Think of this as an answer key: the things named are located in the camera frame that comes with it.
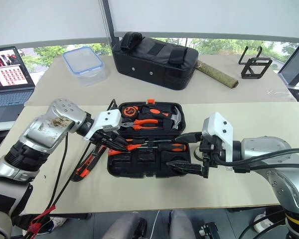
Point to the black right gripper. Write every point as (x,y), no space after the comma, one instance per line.
(210,149)

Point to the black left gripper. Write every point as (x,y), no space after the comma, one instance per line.
(98,137)

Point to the long orange black screwdriver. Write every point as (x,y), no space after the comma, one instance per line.
(172,147)

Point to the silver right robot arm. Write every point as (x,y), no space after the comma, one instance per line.
(276,159)

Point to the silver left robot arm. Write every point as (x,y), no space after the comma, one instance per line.
(47,129)

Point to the black plastic tool case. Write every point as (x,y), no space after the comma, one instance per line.
(149,161)

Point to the thin black precision screwdriver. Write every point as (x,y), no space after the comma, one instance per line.
(157,141)

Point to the orange black tape measure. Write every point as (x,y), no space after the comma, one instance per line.
(129,111)

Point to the steel claw hammer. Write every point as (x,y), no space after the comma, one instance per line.
(175,117)

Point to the orange black utility knife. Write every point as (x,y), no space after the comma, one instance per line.
(86,166)

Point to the beige table mat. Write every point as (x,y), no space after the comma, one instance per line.
(214,92)
(152,191)

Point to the black floor device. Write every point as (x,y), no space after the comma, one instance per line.
(210,231)

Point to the brown bamboo stick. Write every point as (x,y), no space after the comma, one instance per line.
(219,74)

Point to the grey rounded shape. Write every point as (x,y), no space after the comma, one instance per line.
(124,227)

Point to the clear container with blue lid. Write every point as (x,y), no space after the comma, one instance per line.
(86,63)

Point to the black fabric bag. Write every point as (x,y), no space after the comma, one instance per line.
(154,59)

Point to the white shoe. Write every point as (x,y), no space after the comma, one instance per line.
(57,220)

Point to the white power strip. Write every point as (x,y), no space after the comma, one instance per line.
(260,222)

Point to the open laptop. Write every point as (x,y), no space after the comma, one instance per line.
(7,82)

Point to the dark monitor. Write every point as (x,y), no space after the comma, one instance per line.
(292,67)

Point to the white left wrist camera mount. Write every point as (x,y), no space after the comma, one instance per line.
(107,119)

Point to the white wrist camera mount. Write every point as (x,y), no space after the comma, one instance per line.
(220,129)
(107,119)

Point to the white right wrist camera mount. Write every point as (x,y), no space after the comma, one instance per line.
(220,129)

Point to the grey window frame post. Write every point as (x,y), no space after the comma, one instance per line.
(109,20)

